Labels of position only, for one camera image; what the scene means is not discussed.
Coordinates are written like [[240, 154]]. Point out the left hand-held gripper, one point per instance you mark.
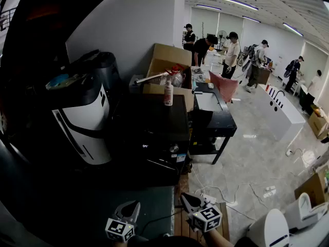
[[119, 228]]

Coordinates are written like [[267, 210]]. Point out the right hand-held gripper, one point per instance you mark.
[[205, 219]]

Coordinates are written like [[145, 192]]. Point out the person's right forearm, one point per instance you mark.
[[216, 238]]

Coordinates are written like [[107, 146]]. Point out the white power strip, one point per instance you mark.
[[270, 189], [209, 198]]

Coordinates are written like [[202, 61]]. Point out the wooden slat pallet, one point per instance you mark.
[[182, 222]]

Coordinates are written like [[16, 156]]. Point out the dark green platform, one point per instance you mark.
[[154, 202]]

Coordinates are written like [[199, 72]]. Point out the person's black shirt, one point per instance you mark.
[[174, 242]]

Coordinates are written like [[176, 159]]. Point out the large white toilet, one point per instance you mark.
[[272, 228]]

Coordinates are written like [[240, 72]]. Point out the black marble sink table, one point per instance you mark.
[[218, 120]]

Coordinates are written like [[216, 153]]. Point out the white sink basin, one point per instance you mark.
[[207, 102]]

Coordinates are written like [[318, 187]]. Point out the white and black rounded appliance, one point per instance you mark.
[[87, 117]]

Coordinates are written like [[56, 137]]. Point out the small white toilet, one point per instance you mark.
[[300, 210]]

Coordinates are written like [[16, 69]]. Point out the white plug adapter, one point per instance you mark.
[[289, 152]]

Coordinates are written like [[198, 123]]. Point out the white bottle with pink label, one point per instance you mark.
[[168, 96]]

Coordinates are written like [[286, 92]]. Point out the brown cardboard box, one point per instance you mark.
[[311, 189]]

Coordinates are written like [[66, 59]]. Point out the small white bar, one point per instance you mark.
[[210, 85]]

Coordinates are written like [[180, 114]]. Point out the white bathtub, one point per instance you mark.
[[282, 122]]

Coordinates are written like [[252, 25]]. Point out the pink chair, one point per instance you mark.
[[226, 86]]

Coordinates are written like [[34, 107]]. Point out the clear plastic jug red cap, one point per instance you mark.
[[177, 80]]

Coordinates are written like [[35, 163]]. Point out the white display platform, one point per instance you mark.
[[313, 237]]

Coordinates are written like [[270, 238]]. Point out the crumpled plastic packaging pile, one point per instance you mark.
[[198, 72]]

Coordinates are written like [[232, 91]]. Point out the silver metal pipe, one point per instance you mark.
[[151, 78]]

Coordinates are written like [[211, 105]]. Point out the black curved faucet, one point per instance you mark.
[[276, 96]]

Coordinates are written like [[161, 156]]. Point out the brown wooden cabinet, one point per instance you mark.
[[264, 76]]

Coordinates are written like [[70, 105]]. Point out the cardboard box with yellow contents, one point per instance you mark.
[[317, 125]]

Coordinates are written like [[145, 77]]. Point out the dark grey rounded appliance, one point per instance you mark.
[[108, 66]]

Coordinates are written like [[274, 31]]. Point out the blue packet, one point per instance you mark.
[[57, 80]]

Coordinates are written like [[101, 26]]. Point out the large open cardboard box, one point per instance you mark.
[[169, 51]]

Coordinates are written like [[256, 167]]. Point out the standing fan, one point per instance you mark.
[[221, 33]]

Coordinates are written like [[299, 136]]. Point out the ceiling light strip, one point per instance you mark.
[[239, 3], [293, 29], [208, 7], [251, 19]]

